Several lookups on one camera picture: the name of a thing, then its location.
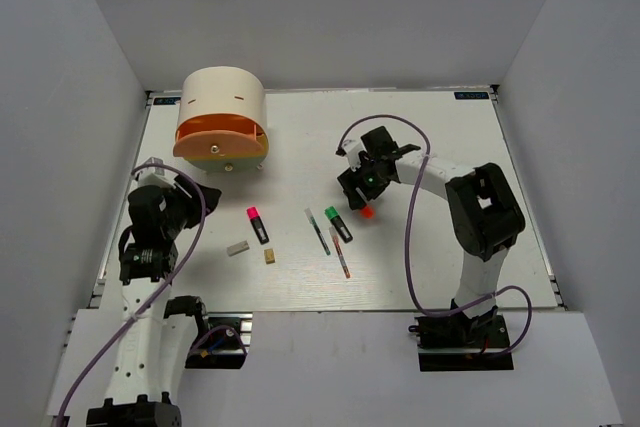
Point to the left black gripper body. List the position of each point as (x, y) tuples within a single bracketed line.
[(184, 210)]

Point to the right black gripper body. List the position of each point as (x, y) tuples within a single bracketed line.
[(370, 179)]

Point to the green highlighter marker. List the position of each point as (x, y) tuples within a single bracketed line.
[(338, 224)]

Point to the orange highlighter marker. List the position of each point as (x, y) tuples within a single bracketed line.
[(368, 196)]

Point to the pink highlighter marker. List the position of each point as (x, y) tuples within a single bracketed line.
[(257, 225)]

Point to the green pen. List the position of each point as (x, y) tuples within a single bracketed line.
[(317, 230)]

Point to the orange top drawer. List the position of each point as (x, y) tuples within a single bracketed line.
[(215, 123)]

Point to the red pen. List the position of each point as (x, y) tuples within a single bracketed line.
[(336, 242)]

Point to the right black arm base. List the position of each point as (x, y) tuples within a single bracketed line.
[(443, 345)]

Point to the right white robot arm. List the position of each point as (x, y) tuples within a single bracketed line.
[(485, 215)]

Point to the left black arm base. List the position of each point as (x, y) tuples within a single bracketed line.
[(223, 343)]

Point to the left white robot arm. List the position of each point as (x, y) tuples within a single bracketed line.
[(151, 354)]

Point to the grey white eraser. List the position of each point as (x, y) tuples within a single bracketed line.
[(237, 248)]

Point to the cream round drawer organizer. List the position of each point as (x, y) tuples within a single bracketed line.
[(223, 90)]

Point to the small tan eraser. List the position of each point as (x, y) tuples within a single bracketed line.
[(269, 256)]

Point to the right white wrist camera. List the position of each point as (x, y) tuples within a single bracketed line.
[(350, 149)]

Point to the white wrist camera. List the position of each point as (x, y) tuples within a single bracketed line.
[(151, 173), (350, 149)]

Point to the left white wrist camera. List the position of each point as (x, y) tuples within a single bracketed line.
[(151, 173)]

